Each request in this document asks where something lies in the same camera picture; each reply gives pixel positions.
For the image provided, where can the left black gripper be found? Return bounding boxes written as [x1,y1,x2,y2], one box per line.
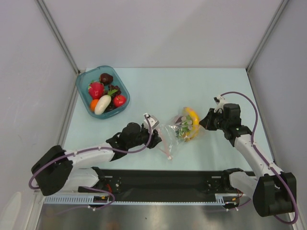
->
[127,125,163,149]

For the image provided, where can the yellow fake banana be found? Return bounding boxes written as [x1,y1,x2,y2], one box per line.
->
[181,107,200,142]

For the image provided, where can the clear zip top bag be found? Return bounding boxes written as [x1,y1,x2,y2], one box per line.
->
[156,108,205,161]

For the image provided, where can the fake orange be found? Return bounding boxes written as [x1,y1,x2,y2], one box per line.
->
[90,99,99,112]

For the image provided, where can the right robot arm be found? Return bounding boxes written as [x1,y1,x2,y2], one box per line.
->
[200,99,298,217]

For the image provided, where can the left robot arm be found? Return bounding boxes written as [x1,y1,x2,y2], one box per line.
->
[28,118,162,196]

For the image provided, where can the small red fake apple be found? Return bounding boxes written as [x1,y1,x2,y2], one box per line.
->
[113,94,127,108]

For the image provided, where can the dark fake plum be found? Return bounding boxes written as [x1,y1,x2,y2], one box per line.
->
[106,105,115,112]

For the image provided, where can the purple fake grapes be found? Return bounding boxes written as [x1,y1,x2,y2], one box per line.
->
[107,84,121,97]

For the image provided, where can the dark red fake apple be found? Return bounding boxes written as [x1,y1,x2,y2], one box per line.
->
[99,73,113,85]

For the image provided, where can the teal plastic bin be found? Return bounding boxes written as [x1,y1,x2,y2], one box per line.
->
[76,66,130,119]

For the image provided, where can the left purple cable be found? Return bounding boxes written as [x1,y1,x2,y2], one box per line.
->
[28,116,154,211]

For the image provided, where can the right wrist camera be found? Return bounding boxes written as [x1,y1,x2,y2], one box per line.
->
[214,94,228,113]

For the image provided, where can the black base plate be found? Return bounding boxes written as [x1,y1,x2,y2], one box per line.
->
[78,168,255,202]

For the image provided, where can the right white cable duct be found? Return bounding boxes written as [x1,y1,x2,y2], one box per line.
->
[215,194,240,206]

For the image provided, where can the white cable duct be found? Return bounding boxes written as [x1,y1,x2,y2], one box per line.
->
[215,194,240,206]
[44,194,113,205]

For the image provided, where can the left white cable duct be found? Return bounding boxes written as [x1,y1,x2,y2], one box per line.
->
[44,194,113,205]

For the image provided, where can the left aluminium frame post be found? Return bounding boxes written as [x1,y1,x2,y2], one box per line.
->
[35,0,80,75]

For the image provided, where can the aluminium frame post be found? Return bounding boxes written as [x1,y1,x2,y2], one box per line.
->
[246,0,290,74]
[35,0,80,75]

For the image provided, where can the right aluminium frame post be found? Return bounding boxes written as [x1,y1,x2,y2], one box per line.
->
[246,0,290,74]

